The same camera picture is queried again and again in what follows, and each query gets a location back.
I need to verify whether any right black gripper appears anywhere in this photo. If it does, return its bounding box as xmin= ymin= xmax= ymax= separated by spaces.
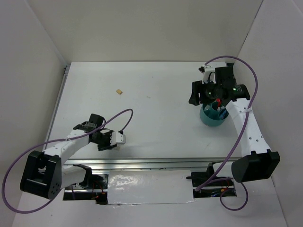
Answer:
xmin=188 ymin=79 xmax=222 ymax=105

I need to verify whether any red gel pen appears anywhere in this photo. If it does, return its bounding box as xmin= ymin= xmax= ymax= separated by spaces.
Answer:
xmin=216 ymin=99 xmax=222 ymax=107

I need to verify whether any small tan eraser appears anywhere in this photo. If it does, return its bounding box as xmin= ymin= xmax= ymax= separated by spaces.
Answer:
xmin=116 ymin=89 xmax=123 ymax=95

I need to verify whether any blue transparent cap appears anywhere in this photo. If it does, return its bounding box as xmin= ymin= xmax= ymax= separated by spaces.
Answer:
xmin=219 ymin=110 xmax=228 ymax=119

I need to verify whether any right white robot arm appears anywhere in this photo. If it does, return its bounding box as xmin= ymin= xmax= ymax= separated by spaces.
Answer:
xmin=189 ymin=65 xmax=280 ymax=185

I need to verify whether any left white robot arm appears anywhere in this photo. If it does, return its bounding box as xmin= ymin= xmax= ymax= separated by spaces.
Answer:
xmin=20 ymin=114 xmax=106 ymax=200

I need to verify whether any teal round divided organizer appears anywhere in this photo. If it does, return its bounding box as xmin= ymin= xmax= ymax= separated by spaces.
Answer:
xmin=200 ymin=101 xmax=229 ymax=127

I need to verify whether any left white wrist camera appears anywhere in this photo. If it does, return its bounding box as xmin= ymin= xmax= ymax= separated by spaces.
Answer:
xmin=110 ymin=131 xmax=126 ymax=146

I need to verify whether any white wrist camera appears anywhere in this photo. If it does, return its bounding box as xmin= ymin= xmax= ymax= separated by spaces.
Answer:
xmin=110 ymin=131 xmax=126 ymax=146
xmin=198 ymin=65 xmax=215 ymax=84

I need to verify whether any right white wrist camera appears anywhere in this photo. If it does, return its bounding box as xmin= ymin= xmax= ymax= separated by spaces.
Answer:
xmin=198 ymin=65 xmax=215 ymax=84

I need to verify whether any aluminium front rail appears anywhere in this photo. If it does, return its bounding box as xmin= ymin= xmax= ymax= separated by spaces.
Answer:
xmin=63 ymin=157 xmax=224 ymax=173

